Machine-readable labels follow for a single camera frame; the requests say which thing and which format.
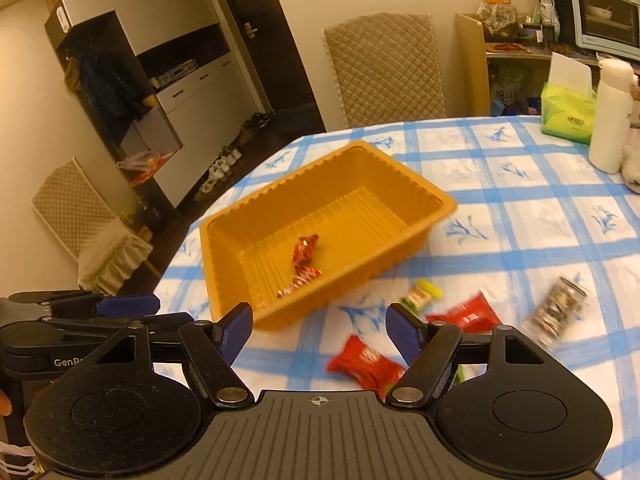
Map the beige chair with skirt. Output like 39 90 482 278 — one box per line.
31 156 155 295

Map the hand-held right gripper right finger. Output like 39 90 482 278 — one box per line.
385 302 547 409

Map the green snack bag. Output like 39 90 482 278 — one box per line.
532 0 561 43

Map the row of shoes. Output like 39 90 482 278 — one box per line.
192 110 273 201

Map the clear nut snack packet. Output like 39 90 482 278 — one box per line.
520 276 591 351

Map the green tissue pack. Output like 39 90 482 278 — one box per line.
540 52 598 146

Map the dark hanging jacket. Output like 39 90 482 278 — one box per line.
65 50 158 121

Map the wooden shelf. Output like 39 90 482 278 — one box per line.
454 12 601 117

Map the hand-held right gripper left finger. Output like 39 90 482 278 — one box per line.
95 302 255 408

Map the white plastic bag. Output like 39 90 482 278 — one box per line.
116 150 176 176

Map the red pillow snack packet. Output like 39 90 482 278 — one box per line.
325 334 407 393

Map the quilted beige chair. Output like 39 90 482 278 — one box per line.
320 12 447 130

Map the orange plastic tray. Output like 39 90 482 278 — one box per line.
199 140 458 335

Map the jar with orange lid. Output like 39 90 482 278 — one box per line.
475 0 518 41

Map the dark door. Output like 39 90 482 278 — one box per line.
210 0 326 133

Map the blue checked tablecloth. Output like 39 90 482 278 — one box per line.
152 116 640 480

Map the white thermos bottle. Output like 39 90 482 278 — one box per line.
588 58 635 175

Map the red twisted candy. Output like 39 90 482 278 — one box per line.
291 232 321 265

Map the tall white and dark cabinet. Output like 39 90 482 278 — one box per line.
44 0 273 211

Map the yellow and green candy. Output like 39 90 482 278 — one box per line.
398 278 444 317

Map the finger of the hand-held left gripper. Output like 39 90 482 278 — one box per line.
7 290 161 318
42 312 196 334

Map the dark jar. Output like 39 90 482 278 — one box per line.
135 195 166 233

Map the mint toaster oven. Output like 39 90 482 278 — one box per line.
567 0 640 56

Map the red and white candy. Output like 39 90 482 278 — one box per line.
276 265 323 300

